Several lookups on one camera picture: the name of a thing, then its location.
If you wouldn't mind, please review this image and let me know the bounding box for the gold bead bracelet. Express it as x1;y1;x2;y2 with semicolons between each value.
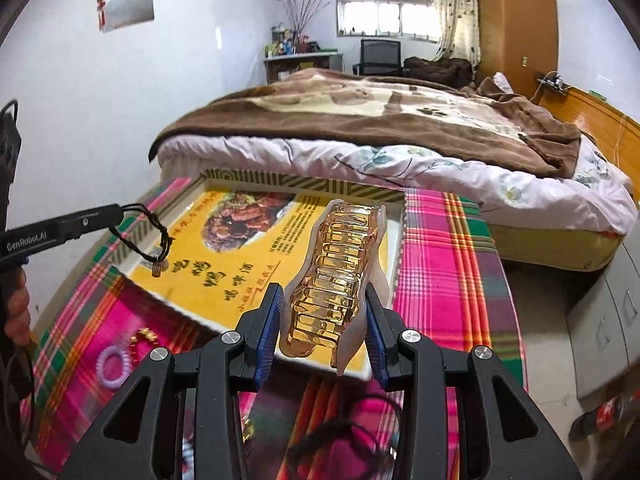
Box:
128;327;162;361

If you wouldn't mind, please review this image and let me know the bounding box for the purple spiral hair tie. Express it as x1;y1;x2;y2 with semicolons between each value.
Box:
95;344;134;390

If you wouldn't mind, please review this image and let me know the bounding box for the black cord with blue bead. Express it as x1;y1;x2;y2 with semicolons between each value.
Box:
284;393;404;480

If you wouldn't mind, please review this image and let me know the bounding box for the black cord pendant necklace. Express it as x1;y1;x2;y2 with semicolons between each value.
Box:
108;202;175;278

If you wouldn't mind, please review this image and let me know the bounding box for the translucent amber hair claw clip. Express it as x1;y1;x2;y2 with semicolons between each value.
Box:
279;200;390;375

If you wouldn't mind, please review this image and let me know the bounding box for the operator left hand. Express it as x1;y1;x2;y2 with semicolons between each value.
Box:
2;266;30;347

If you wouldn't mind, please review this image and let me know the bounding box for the yellow printed cardboard box tray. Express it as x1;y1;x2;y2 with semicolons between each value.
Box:
106;168;407;380

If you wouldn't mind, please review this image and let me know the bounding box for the cola bottle on floor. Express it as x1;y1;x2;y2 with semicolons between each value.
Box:
568;390;640;442

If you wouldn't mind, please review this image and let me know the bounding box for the grey drawer nightstand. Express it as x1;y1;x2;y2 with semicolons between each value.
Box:
567;246;639;399

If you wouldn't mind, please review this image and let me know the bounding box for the pink green plaid tablecloth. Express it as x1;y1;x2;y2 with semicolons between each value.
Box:
23;191;527;479

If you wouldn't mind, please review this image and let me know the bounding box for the bed with white floral sheet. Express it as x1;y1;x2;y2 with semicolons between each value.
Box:
156;71;639;271

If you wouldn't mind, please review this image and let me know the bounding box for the desk with clutter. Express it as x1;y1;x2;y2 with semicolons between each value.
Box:
264;51;343;84

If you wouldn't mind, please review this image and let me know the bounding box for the brown plush blanket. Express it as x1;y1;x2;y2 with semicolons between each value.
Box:
148;68;582;179

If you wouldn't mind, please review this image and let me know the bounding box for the wooden headboard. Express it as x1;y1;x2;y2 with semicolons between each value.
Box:
535;87;640;200

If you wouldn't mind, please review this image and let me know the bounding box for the black office chair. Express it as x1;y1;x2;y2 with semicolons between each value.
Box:
352;39;404;76

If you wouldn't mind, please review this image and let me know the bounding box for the window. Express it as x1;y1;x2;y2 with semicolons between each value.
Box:
335;0;440;44

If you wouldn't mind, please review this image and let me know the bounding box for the wooden wardrobe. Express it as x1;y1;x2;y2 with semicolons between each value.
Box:
477;0;559;98

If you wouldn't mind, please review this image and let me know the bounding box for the patterned curtain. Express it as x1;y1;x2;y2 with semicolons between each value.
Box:
433;0;480;68

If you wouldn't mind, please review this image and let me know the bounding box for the grey wall panel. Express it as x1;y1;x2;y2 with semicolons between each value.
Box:
96;0;155;32

